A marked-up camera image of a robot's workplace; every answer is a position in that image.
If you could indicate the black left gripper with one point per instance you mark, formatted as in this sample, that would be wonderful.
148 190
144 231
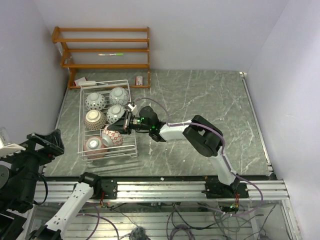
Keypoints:
52 145

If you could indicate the brown geometric pattern bowl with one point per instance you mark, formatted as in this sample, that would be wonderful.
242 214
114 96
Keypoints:
95 120

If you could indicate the wooden shelf rack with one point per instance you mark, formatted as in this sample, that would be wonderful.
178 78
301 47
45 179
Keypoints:
67 61

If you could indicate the blue floral pattern bowl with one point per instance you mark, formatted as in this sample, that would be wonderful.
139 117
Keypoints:
114 113

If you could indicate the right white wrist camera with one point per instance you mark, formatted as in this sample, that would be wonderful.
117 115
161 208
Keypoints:
133 108

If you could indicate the olive leaf pattern bowl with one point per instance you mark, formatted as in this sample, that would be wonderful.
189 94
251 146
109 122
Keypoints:
95 101

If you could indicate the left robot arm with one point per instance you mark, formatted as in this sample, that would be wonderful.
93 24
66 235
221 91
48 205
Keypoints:
18 186

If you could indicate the white wire dish rack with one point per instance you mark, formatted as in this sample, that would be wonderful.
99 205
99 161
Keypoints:
129 147

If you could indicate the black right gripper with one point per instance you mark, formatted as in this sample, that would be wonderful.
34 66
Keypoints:
123 125

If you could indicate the red patterned bowl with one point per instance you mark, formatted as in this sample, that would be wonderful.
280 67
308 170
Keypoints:
94 148

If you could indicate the aluminium mounting rail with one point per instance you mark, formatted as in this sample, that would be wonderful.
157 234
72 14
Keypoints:
189 191

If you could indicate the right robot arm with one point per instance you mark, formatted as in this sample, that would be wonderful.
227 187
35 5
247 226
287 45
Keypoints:
205 138

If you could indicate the white petal pattern bowl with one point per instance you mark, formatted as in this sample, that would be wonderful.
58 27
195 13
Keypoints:
119 96

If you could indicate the red white small box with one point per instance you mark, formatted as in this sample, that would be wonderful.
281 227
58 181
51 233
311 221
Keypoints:
139 81

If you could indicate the green white pen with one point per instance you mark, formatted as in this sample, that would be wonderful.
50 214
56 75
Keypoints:
110 54

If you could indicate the blue triangle pattern bowl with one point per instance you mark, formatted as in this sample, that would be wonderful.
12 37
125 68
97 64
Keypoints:
111 138

